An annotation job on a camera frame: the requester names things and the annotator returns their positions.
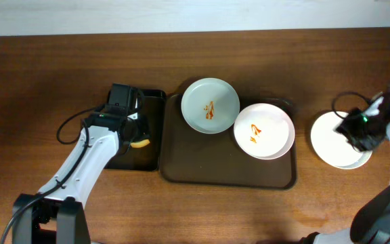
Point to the brown serving tray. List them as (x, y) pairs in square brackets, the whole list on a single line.
[(188, 156)]

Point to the orange green scrub sponge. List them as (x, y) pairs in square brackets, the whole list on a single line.
[(140, 144)]

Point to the white plate front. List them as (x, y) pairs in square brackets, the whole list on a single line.
[(333, 147)]

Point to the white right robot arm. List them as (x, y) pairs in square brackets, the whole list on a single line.
[(371, 223)]

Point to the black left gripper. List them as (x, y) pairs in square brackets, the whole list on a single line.
[(135, 130)]

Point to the white plate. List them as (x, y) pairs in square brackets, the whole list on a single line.
[(264, 131), (333, 147)]

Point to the grey-white plate with sauce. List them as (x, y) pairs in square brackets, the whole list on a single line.
[(210, 105)]

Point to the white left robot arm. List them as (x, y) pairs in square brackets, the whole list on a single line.
[(56, 213)]

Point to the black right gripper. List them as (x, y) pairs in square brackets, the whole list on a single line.
[(351, 134)]

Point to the black water basin tray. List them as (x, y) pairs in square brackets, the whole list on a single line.
[(151, 116)]

